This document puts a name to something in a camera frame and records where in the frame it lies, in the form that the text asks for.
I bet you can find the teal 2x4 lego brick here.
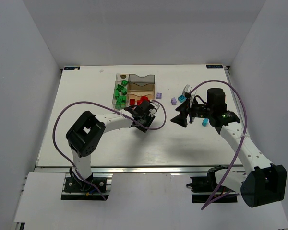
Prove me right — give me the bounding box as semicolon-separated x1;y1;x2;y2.
178;95;186;103

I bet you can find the light blue small lego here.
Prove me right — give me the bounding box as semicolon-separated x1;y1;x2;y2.
202;118;209;127

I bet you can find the red 2x4 lego brick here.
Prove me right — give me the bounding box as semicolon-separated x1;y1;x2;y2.
129;98;136;106

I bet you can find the lilac 2x2 lego brick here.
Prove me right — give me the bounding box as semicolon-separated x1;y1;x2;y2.
156;92;162;99

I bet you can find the green 2x2 sloped lego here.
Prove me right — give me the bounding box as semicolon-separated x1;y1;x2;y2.
114;98;122;110

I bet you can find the green 2x4 lego brick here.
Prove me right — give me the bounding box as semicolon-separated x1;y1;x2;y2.
119;95;126;103

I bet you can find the green curved lego brick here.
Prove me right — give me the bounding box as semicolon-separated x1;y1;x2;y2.
114;90;120;99

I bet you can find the green lego brick carried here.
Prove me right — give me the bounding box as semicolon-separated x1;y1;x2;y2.
116;84;124;92

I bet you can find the green upside-down 2x2 lego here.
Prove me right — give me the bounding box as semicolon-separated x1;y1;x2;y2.
121;80;128;86

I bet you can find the red 2x2 lego brick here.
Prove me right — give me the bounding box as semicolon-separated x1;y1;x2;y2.
140;96;149;101

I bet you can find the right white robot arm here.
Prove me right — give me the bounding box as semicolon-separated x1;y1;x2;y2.
171;85;287;207

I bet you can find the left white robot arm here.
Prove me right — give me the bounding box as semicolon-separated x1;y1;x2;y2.
66;101;159;181

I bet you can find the amber tinted container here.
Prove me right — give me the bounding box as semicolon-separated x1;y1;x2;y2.
127;83;155;101

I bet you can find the tall clear narrow container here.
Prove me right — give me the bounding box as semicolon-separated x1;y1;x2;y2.
112;73;129;111

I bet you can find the grey smoked container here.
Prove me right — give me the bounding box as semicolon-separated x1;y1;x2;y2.
128;74;155;86

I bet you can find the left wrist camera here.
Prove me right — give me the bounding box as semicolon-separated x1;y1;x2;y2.
149;100;160;115

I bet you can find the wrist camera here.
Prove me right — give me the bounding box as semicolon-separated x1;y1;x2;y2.
182;84;196;101
149;100;160;115

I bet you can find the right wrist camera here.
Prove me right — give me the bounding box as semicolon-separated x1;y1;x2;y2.
182;84;196;101

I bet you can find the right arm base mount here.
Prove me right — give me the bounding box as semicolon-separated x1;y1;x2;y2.
186;166;238;204

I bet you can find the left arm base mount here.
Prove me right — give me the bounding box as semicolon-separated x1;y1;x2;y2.
61;175;111;201

